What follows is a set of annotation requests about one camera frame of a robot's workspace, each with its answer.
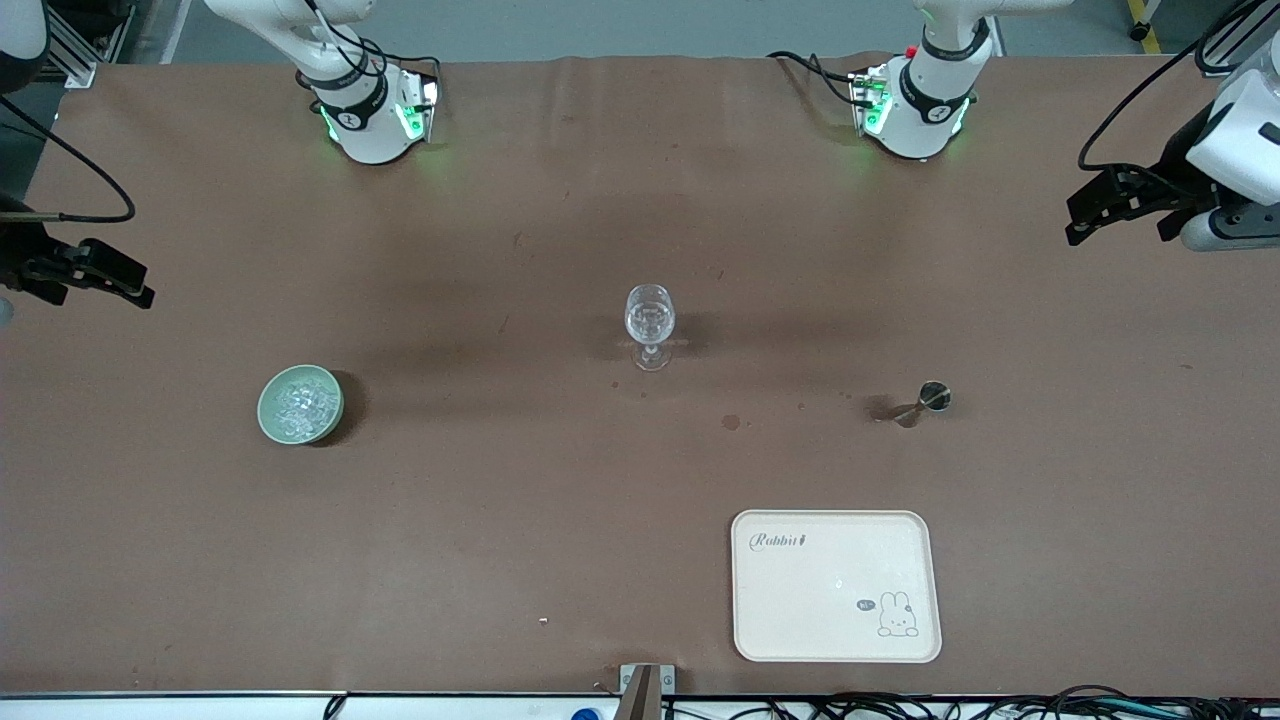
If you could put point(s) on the clear ice cubes heap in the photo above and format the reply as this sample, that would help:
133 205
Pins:
302 405

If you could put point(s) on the brown table cover mat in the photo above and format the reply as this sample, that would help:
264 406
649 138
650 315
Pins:
500 520

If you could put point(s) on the grey metal camera bracket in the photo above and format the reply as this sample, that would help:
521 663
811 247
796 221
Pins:
646 690

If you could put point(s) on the aluminium extrusion frame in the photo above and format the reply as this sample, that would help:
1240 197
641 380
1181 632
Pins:
85 45

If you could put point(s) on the pale green ceramic bowl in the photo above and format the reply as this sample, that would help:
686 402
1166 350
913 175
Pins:
268 425

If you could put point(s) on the cream rabbit print tray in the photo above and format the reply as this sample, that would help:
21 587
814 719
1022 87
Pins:
830 600

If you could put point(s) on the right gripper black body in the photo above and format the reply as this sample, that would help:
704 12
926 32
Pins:
22 252

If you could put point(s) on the black caster wheel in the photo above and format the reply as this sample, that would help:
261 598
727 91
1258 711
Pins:
1139 32

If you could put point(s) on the clear wine glass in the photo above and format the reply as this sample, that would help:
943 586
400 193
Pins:
650 320

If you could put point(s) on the steel double jigger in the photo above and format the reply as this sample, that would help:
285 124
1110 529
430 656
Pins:
935 397

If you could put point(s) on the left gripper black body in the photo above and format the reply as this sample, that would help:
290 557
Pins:
1170 183

